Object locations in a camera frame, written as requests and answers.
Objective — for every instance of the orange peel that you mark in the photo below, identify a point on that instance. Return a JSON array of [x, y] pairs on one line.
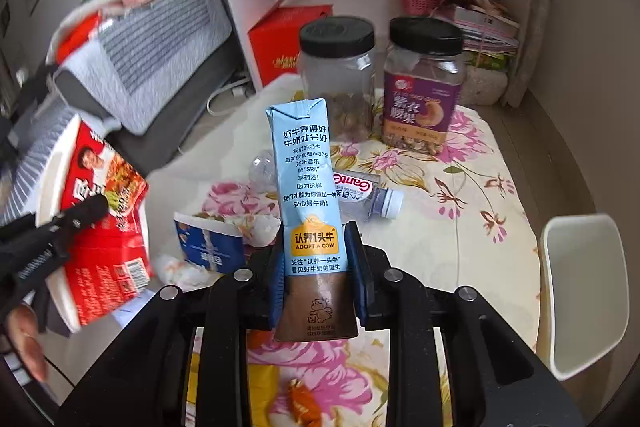
[[302, 402]]

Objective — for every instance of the clear jar with black lid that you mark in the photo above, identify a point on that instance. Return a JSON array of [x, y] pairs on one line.
[[337, 82]]

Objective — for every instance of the white textured bag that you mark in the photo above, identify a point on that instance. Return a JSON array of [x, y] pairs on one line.
[[482, 87]]

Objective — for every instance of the person's left hand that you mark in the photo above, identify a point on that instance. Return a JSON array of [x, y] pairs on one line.
[[27, 337]]

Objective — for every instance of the stack of papers and notebooks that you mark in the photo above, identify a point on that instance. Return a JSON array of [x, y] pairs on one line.
[[480, 27]]

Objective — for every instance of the clear crushed plastic bottle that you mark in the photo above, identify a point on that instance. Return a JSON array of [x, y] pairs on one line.
[[370, 199]]

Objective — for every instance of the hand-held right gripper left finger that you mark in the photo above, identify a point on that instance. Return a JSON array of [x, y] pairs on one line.
[[277, 292]]

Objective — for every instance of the blue white paper cup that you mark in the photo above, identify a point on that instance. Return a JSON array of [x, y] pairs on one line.
[[210, 244]]

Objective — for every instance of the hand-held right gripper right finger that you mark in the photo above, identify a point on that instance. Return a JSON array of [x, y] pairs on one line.
[[357, 282]]

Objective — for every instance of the red cardboard box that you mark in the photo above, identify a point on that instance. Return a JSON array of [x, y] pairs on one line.
[[280, 52]]

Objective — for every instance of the red instant noodle cup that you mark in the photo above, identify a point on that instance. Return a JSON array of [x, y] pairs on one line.
[[110, 267]]

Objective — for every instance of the purple label nut jar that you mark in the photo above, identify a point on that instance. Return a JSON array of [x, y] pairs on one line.
[[422, 107]]

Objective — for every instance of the crumpled white tissue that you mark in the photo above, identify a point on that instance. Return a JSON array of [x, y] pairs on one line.
[[262, 231], [180, 271]]

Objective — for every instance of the blue milk carton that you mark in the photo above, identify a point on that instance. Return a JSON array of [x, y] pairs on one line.
[[305, 187]]

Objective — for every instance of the grey sofa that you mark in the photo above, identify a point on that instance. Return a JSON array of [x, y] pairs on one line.
[[190, 72]]

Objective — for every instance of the green white box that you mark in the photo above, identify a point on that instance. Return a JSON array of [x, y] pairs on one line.
[[492, 61]]

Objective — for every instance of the red orange cloth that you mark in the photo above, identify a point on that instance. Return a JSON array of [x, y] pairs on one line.
[[75, 37]]

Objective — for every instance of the yellow snack wrapper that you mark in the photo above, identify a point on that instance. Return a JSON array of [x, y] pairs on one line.
[[265, 397]]

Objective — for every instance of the white trash bin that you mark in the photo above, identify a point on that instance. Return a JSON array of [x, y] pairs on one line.
[[565, 307]]

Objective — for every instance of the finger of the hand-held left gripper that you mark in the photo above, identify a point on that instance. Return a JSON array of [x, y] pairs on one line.
[[75, 217]]

